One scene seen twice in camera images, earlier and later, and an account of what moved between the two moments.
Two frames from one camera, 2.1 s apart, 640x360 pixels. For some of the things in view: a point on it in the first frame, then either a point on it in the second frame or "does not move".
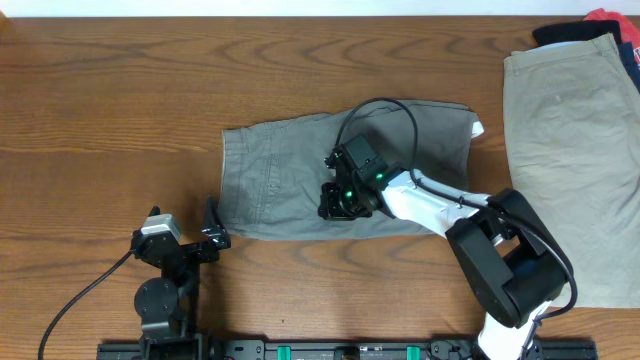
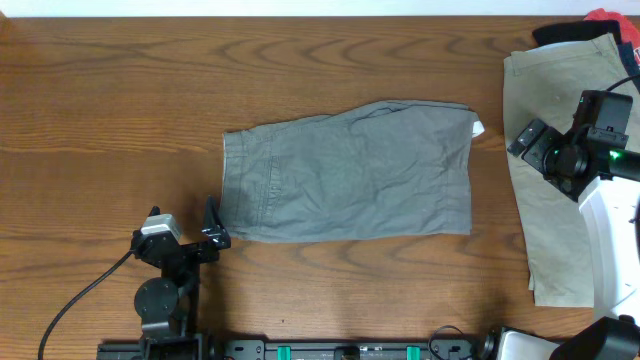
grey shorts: (272, 174) does not move
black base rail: (206, 348) does not move
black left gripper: (187, 251) does not move
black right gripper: (332, 209) → (535, 145)
